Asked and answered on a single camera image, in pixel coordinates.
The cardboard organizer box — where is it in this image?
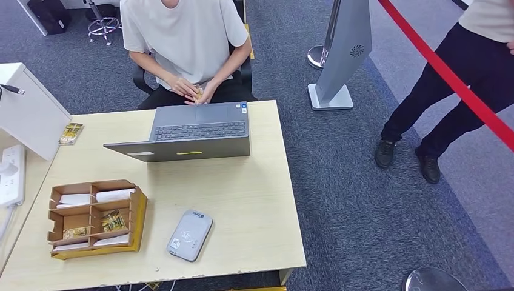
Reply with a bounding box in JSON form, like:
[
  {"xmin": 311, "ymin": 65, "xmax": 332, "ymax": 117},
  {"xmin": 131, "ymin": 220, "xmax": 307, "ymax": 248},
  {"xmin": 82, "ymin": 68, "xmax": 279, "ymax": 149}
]
[{"xmin": 47, "ymin": 179, "xmax": 148, "ymax": 261}]

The white cabinet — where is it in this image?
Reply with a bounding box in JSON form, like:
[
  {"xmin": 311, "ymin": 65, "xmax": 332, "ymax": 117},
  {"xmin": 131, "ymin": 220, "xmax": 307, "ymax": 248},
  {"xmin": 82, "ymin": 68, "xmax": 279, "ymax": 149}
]
[{"xmin": 0, "ymin": 62, "xmax": 72, "ymax": 161}]

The white power plug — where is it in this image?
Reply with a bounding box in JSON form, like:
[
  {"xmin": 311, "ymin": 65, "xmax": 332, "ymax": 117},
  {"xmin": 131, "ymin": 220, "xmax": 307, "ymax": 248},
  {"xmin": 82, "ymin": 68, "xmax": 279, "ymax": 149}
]
[{"xmin": 0, "ymin": 159, "xmax": 19, "ymax": 176}]

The white power strip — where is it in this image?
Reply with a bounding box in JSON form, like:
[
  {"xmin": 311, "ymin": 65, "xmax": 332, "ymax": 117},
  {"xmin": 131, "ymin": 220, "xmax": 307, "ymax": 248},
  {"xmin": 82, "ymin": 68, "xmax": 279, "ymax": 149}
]
[{"xmin": 0, "ymin": 144, "xmax": 26, "ymax": 208}]

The white desk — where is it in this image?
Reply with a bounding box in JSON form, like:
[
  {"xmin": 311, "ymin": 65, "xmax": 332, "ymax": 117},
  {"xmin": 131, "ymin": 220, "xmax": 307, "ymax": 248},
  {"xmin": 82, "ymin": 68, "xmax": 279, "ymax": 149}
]
[{"xmin": 16, "ymin": 0, "xmax": 121, "ymax": 37}]

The grey kiosk stand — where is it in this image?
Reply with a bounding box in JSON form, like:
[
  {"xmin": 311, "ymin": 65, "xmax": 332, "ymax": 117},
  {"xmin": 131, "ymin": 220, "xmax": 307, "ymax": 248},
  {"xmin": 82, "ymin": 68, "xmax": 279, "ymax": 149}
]
[{"xmin": 307, "ymin": 0, "xmax": 373, "ymax": 111}]

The person's left hand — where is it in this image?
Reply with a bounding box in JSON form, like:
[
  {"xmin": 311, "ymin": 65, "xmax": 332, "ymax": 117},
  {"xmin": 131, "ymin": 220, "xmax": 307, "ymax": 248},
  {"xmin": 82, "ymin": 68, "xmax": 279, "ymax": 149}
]
[{"xmin": 184, "ymin": 78, "xmax": 218, "ymax": 106}]

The chrome stool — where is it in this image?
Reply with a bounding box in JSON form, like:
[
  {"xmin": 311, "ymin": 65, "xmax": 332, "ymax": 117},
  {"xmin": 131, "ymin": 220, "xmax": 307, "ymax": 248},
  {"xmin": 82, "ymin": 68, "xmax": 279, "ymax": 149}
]
[{"xmin": 83, "ymin": 0, "xmax": 122, "ymax": 45}]

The grey card reader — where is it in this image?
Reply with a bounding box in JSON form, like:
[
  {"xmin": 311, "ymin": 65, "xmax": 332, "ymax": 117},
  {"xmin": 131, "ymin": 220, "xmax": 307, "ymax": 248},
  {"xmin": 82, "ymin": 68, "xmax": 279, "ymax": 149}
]
[{"xmin": 166, "ymin": 209, "xmax": 213, "ymax": 263}]

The black USB cable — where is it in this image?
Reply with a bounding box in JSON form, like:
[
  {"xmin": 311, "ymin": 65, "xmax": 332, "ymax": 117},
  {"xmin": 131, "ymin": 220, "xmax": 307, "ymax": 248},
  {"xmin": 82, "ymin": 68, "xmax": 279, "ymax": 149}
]
[{"xmin": 0, "ymin": 83, "xmax": 25, "ymax": 101}]

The red barrier belt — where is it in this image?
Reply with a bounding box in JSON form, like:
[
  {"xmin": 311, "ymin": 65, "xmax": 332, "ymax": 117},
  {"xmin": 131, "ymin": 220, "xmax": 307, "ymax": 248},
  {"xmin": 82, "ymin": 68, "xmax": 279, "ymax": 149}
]
[{"xmin": 377, "ymin": 0, "xmax": 514, "ymax": 153}]

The yellow key card stack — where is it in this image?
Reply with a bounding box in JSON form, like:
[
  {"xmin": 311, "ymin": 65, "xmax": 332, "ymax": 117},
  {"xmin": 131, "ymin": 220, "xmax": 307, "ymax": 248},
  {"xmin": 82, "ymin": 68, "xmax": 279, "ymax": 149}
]
[{"xmin": 58, "ymin": 122, "xmax": 85, "ymax": 146}]

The black office chair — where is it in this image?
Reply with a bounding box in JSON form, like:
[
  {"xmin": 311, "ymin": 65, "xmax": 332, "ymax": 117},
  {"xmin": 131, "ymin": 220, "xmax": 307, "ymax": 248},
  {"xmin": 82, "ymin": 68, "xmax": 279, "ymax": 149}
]
[{"xmin": 132, "ymin": 40, "xmax": 254, "ymax": 103}]

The white card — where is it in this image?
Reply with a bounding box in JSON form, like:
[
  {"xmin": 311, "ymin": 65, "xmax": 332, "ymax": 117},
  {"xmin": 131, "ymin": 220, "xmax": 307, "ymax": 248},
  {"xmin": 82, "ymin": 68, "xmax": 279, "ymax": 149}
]
[
  {"xmin": 52, "ymin": 241, "xmax": 91, "ymax": 253},
  {"xmin": 93, "ymin": 233, "xmax": 130, "ymax": 247}
]

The white card sleeve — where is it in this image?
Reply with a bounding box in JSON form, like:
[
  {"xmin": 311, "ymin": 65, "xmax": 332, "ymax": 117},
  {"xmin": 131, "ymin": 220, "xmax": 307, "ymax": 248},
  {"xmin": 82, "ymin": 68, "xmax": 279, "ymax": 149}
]
[
  {"xmin": 56, "ymin": 193, "xmax": 92, "ymax": 209},
  {"xmin": 95, "ymin": 188, "xmax": 136, "ymax": 204}
]

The person's right hand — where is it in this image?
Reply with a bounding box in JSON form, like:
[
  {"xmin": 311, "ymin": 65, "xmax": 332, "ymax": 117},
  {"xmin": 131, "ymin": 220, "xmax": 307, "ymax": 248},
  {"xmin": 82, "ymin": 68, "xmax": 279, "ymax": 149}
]
[{"xmin": 167, "ymin": 75, "xmax": 199, "ymax": 99}]

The chrome stanchion post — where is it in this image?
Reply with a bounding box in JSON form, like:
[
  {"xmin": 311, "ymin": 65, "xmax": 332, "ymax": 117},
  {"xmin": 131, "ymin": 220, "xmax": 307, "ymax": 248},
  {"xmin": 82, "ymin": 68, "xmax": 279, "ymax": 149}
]
[{"xmin": 307, "ymin": 0, "xmax": 342, "ymax": 70}]

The white power cable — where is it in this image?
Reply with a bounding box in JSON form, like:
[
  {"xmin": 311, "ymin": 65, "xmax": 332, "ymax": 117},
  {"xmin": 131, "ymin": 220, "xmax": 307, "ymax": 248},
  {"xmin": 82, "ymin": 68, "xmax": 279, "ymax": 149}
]
[{"xmin": 0, "ymin": 206, "xmax": 15, "ymax": 242}]

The person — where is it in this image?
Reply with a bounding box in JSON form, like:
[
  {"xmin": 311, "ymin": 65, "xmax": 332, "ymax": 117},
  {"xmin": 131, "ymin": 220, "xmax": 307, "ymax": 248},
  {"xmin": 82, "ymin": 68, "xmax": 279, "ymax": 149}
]
[
  {"xmin": 119, "ymin": 0, "xmax": 253, "ymax": 110},
  {"xmin": 374, "ymin": 0, "xmax": 514, "ymax": 185}
]

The black bag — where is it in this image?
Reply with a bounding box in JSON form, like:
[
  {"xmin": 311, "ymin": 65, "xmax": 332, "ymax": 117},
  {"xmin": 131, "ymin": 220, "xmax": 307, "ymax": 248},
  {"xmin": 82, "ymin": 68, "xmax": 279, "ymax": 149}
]
[{"xmin": 27, "ymin": 0, "xmax": 72, "ymax": 35}]

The grey laptop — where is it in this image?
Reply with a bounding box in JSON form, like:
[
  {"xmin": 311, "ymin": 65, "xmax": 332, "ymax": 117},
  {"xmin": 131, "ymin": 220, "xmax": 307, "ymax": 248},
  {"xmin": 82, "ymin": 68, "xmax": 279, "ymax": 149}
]
[{"xmin": 103, "ymin": 101, "xmax": 252, "ymax": 163}]

